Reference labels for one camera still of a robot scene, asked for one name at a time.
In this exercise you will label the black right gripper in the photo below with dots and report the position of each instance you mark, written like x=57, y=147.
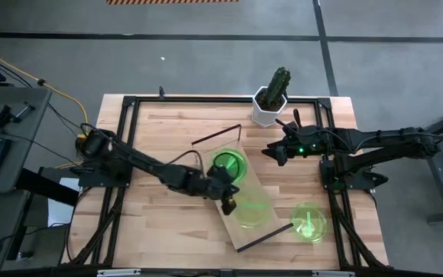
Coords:
x=306, y=142

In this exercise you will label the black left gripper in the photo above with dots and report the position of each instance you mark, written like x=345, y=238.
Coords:
x=212, y=189

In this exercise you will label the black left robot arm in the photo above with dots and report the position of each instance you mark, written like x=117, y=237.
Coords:
x=144, y=161

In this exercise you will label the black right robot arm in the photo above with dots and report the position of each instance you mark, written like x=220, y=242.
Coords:
x=379, y=138

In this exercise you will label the white hexagonal plant pot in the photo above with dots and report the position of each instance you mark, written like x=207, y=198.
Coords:
x=265, y=117

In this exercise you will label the green cactus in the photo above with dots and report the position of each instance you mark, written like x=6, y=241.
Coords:
x=277, y=86

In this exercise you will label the black metal stand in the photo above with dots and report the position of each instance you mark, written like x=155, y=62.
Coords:
x=442, y=184

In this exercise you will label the white paper sheet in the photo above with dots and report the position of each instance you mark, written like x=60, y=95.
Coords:
x=58, y=211

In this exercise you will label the black flat beam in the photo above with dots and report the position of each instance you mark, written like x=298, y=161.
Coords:
x=48, y=186

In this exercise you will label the grey desk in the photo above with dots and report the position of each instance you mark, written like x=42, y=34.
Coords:
x=21, y=154

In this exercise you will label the black desk clamp tool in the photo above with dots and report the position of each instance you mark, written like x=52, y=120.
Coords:
x=4, y=115

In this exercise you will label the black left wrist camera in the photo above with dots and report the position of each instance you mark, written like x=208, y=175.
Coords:
x=220, y=175

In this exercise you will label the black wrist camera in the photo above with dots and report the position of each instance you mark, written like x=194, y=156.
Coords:
x=286, y=126
x=220, y=175

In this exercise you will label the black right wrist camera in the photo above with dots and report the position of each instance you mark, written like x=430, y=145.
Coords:
x=286, y=126

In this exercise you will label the black aluminium table frame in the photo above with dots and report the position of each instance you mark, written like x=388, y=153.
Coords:
x=206, y=99

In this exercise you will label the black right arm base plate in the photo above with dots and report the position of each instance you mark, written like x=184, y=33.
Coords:
x=360, y=184

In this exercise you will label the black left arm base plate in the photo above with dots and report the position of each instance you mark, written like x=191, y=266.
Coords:
x=98, y=180

